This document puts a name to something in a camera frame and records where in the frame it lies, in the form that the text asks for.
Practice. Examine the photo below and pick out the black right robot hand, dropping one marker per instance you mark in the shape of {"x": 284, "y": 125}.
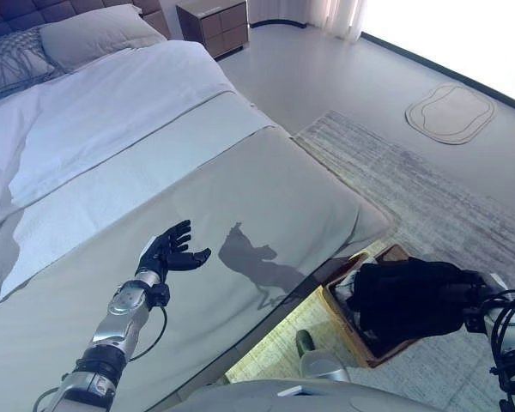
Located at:
{"x": 487, "y": 287}

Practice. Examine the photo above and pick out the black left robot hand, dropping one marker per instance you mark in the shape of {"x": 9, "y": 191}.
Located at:
{"x": 167, "y": 253}

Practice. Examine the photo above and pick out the black garment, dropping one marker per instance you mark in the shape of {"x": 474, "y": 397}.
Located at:
{"x": 395, "y": 296}

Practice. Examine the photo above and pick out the beige printed garment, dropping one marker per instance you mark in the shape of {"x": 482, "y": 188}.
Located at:
{"x": 360, "y": 264}

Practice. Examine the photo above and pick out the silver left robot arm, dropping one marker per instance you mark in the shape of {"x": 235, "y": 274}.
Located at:
{"x": 124, "y": 300}

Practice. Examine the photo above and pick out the beige bed cover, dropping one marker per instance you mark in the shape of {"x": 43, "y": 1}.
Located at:
{"x": 262, "y": 193}

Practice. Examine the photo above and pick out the brown wicker basket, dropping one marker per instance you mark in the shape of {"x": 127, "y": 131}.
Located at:
{"x": 395, "y": 354}

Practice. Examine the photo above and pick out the white textured blanket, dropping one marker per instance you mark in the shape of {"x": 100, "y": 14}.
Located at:
{"x": 111, "y": 180}

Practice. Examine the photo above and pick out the grey patterned rug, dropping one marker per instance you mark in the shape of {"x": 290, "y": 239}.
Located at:
{"x": 390, "y": 180}

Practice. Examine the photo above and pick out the white duvet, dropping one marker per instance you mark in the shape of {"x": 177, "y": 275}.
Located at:
{"x": 111, "y": 86}

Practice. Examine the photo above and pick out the small beige floor mat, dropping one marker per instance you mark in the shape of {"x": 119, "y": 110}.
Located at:
{"x": 450, "y": 113}

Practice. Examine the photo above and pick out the silver right robot leg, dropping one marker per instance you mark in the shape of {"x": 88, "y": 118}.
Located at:
{"x": 322, "y": 367}

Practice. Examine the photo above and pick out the grey robot torso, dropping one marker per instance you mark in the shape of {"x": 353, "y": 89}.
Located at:
{"x": 283, "y": 399}

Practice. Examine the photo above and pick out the brown wooden nightstand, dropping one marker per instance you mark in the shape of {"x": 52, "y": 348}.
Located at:
{"x": 214, "y": 30}

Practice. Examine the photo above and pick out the plain beige pillow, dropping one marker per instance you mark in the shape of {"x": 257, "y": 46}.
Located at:
{"x": 98, "y": 34}

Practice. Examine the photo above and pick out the grey patterned cushion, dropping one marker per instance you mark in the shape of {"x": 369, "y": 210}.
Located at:
{"x": 13, "y": 60}

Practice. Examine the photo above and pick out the tufted brown headboard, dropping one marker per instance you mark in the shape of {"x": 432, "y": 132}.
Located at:
{"x": 47, "y": 10}

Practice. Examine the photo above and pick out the sheer white curtain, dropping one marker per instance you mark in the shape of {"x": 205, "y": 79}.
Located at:
{"x": 341, "y": 19}

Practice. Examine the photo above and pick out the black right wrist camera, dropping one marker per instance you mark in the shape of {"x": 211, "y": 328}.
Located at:
{"x": 475, "y": 319}

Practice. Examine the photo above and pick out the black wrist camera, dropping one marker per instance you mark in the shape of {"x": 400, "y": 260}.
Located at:
{"x": 159, "y": 295}
{"x": 475, "y": 319}

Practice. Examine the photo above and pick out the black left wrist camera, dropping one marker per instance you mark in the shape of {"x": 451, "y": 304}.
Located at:
{"x": 159, "y": 295}

